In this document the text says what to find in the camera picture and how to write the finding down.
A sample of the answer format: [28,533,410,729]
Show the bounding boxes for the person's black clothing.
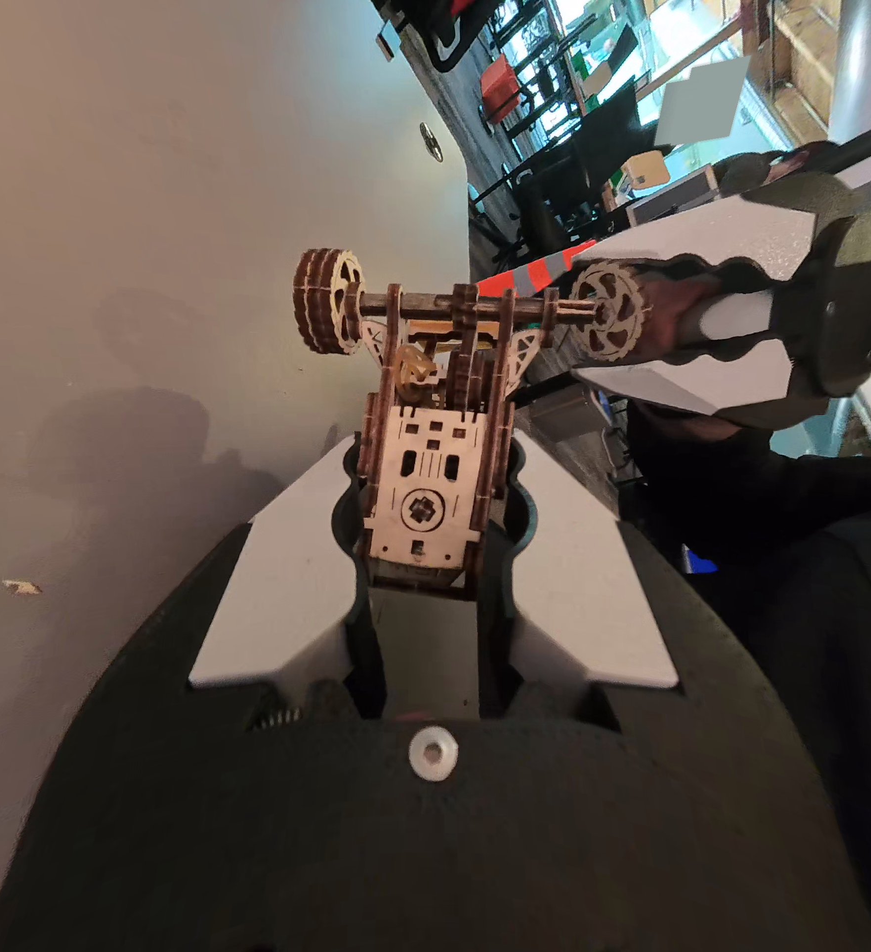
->
[674,513,871,952]

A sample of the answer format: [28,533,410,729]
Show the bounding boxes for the wooden wheel disc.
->
[568,260,648,365]

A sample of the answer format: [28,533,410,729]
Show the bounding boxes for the person's right hand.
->
[632,271,712,358]

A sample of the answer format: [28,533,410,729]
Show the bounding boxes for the black office chair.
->
[513,78,660,254]

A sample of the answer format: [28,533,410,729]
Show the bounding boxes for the orange traffic cone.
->
[476,239,599,297]

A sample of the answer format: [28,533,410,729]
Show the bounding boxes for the wooden buggy model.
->
[292,247,600,599]

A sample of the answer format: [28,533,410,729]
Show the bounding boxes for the person's right forearm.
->
[622,398,871,566]

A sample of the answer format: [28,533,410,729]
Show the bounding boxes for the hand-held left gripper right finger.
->
[475,433,682,720]

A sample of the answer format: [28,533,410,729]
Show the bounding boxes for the thick wooden wheel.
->
[292,247,367,357]

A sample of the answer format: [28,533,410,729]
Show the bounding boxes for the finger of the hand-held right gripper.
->
[569,329,795,428]
[568,192,817,291]

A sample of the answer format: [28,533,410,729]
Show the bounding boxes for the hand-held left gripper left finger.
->
[187,437,389,720]

